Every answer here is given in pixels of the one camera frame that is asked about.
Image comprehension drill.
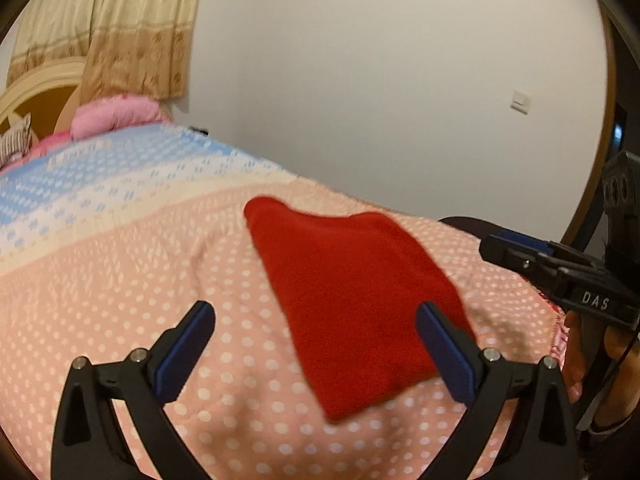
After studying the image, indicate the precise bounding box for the person's right forearm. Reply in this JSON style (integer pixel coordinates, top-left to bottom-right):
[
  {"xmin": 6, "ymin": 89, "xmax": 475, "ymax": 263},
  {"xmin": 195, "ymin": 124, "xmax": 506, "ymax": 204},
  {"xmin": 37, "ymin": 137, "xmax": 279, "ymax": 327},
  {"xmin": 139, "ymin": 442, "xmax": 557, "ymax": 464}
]
[{"xmin": 587, "ymin": 407, "xmax": 640, "ymax": 443}]

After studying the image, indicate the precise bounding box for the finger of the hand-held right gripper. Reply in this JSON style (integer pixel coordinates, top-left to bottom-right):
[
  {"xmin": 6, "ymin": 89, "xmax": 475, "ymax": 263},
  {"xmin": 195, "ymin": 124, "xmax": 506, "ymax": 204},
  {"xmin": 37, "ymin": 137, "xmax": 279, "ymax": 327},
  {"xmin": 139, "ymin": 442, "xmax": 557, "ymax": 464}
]
[
  {"xmin": 478, "ymin": 235, "xmax": 572, "ymax": 291},
  {"xmin": 497, "ymin": 228, "xmax": 556, "ymax": 257}
]

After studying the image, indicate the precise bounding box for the pink pillow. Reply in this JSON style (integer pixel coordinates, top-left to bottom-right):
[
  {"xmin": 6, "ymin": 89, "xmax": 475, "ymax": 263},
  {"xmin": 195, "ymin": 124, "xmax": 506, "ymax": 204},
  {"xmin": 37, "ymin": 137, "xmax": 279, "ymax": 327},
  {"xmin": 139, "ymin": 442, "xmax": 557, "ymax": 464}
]
[{"xmin": 70, "ymin": 94, "xmax": 173, "ymax": 141}]

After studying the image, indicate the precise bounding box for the cream wooden headboard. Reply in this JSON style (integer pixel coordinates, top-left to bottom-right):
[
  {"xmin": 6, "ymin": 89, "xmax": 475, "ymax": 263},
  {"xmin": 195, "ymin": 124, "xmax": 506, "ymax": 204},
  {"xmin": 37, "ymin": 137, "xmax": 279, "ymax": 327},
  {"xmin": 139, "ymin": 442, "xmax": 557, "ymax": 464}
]
[{"xmin": 0, "ymin": 57, "xmax": 88, "ymax": 133}]

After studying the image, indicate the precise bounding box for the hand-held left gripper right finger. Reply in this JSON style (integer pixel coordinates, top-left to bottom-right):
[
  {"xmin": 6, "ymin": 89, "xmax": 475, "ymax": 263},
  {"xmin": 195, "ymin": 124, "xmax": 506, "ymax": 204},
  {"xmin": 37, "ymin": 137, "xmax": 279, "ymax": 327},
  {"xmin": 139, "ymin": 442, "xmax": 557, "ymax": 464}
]
[{"xmin": 416, "ymin": 301, "xmax": 581, "ymax": 480}]

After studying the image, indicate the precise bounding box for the wooden door frame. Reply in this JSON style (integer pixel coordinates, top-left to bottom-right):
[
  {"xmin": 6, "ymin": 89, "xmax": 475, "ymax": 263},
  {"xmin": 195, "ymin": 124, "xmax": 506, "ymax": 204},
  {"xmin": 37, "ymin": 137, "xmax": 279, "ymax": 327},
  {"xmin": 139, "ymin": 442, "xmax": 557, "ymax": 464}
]
[{"xmin": 560, "ymin": 2, "xmax": 626, "ymax": 246}]

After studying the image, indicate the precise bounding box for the beige floral window curtain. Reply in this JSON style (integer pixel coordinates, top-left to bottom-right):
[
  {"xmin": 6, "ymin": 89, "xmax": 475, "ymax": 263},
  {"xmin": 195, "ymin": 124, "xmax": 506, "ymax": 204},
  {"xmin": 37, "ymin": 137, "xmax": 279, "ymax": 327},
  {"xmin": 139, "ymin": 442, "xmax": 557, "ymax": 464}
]
[
  {"xmin": 7, "ymin": 0, "xmax": 118, "ymax": 81},
  {"xmin": 80, "ymin": 0, "xmax": 211, "ymax": 103}
]

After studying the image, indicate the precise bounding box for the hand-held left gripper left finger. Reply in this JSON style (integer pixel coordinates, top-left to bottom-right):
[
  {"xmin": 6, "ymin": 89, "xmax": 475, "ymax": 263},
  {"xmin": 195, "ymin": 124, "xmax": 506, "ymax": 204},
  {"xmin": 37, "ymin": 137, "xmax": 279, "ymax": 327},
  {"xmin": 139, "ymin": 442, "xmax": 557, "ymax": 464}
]
[{"xmin": 50, "ymin": 300, "xmax": 217, "ymax": 480}]

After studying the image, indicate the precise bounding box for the pink bed sheet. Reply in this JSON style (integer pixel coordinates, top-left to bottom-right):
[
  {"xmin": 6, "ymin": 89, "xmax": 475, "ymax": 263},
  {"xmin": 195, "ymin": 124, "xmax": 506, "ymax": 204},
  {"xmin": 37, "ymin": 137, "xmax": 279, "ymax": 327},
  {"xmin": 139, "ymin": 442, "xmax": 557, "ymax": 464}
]
[{"xmin": 30, "ymin": 132, "xmax": 73, "ymax": 153}]

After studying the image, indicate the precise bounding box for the red embroidered knit sweater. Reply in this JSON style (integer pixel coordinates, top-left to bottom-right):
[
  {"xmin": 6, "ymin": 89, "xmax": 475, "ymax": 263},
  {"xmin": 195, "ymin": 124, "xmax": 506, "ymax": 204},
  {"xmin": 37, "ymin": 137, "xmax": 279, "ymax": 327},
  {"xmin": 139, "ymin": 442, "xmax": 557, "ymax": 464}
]
[{"xmin": 243, "ymin": 195, "xmax": 478, "ymax": 423}]

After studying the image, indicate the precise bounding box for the polka dot bed blanket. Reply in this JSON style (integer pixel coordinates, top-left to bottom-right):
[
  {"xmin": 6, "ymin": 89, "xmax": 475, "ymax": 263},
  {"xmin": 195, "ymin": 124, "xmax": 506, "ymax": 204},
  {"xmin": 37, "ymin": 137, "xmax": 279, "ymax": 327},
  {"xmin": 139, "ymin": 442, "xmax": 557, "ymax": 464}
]
[{"xmin": 0, "ymin": 122, "xmax": 573, "ymax": 480}]

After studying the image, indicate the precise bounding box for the striped pillow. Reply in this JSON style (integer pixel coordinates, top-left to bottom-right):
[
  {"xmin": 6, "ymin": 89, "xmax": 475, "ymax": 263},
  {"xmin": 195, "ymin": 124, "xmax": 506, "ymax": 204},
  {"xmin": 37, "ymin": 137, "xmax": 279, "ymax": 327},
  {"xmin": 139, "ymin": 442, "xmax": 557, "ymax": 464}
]
[{"xmin": 0, "ymin": 112, "xmax": 33, "ymax": 163}]

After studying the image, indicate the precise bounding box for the person's right hand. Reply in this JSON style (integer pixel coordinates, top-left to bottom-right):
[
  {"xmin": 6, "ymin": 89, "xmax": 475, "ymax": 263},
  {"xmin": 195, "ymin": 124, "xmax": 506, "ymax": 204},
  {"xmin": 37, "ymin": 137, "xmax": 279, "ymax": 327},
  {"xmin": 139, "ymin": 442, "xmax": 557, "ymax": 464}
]
[{"xmin": 562, "ymin": 311, "xmax": 640, "ymax": 425}]

